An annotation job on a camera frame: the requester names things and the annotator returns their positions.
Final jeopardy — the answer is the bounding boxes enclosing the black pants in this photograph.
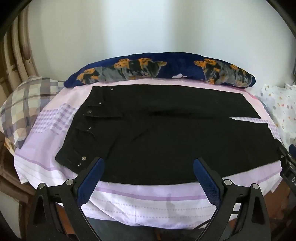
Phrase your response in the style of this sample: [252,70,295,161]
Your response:
[56,85,278,185]

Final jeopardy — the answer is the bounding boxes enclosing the white dotted cloth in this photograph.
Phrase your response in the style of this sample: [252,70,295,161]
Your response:
[259,83,296,148]

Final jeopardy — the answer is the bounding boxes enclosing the purple checked bed sheet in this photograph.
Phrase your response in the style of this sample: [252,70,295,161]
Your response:
[14,79,281,229]

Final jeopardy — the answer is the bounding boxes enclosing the plaid pillow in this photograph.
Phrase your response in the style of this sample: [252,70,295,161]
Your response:
[1,76,64,148]

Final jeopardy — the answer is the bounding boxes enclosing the navy orange patterned blanket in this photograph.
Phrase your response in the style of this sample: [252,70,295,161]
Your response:
[64,52,256,88]

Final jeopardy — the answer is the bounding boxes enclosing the brown wooden bed frame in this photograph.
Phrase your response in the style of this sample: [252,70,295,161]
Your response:
[1,140,35,239]

